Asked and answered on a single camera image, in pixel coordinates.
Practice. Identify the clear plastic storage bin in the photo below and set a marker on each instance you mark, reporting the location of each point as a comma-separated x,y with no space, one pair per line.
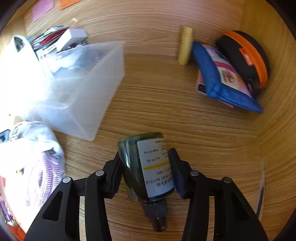
92,92

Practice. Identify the black orange zip case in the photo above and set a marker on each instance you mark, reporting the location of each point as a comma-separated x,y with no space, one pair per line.
233,48

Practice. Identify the white paper sheet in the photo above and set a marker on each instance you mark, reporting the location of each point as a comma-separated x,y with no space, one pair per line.
20,60

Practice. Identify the orange paper note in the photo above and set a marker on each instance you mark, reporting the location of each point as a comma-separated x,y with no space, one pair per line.
68,3

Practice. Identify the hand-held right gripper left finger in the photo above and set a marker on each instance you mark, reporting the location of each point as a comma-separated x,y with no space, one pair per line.
111,179

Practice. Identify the yellow cosmetic tube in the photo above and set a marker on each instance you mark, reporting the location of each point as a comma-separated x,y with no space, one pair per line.
185,46

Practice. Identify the dark green pump bottle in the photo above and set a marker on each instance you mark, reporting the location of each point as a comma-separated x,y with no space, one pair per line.
138,172

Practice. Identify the blue patchwork pouch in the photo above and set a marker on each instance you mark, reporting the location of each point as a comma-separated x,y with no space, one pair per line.
210,76

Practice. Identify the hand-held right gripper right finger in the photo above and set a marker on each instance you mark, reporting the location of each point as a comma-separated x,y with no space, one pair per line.
178,177

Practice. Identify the pink phone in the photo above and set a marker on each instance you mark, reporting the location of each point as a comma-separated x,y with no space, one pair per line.
199,87

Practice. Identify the small white box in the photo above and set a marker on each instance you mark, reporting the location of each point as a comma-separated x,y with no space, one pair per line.
69,37

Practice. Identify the stack of books and cards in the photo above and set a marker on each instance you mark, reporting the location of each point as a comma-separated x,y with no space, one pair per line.
47,37

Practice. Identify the wooden desktop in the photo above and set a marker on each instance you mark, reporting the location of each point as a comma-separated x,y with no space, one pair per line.
173,111

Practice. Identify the pink paper note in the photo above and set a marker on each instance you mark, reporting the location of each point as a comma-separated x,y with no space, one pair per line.
42,8

